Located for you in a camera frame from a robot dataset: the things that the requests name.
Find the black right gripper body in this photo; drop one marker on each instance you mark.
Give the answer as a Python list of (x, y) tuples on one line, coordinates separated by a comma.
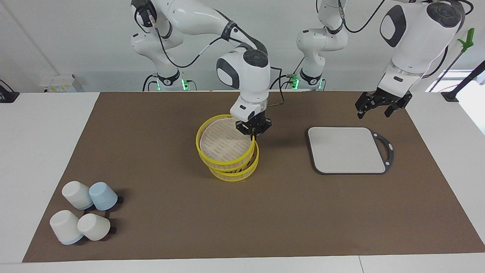
[(255, 125)]

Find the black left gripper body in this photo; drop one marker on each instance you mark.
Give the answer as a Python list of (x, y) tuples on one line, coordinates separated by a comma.
[(388, 98)]

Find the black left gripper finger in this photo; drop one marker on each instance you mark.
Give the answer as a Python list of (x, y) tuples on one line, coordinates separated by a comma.
[(392, 108), (363, 104)]

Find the yellow steamer top tier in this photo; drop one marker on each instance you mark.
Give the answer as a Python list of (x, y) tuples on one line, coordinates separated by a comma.
[(223, 142)]

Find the yellow steamer tier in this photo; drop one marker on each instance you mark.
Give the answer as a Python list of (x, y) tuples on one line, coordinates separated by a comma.
[(223, 142), (242, 172)]

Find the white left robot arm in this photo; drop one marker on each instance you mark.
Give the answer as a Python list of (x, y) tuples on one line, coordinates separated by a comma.
[(416, 38)]

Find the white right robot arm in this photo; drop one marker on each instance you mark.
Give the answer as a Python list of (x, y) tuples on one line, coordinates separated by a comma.
[(246, 72)]

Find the yellow steamer bottom tier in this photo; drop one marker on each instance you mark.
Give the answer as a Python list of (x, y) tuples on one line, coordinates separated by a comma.
[(242, 172)]

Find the grey cutting board dark rim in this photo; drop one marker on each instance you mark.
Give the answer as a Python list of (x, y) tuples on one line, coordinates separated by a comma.
[(344, 149)]

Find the black stand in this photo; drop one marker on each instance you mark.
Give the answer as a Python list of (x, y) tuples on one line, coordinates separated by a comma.
[(451, 95)]

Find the brown table mat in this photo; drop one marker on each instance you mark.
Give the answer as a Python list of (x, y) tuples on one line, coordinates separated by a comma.
[(265, 220)]

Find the green tipped pole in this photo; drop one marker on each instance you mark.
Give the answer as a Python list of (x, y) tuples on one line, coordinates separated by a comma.
[(469, 38)]

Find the black cup rack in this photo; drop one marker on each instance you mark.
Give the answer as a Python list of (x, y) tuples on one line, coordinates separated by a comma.
[(120, 199)]

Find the light blue plastic cup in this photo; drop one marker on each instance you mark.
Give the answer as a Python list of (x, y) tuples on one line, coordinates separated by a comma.
[(103, 195)]

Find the white plastic cup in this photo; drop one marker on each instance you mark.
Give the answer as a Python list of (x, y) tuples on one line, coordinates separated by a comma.
[(64, 225), (93, 226), (75, 193)]

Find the black desk device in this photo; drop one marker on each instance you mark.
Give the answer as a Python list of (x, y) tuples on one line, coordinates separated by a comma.
[(7, 96)]

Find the white wall socket box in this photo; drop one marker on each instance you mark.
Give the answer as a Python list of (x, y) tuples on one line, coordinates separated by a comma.
[(58, 83)]

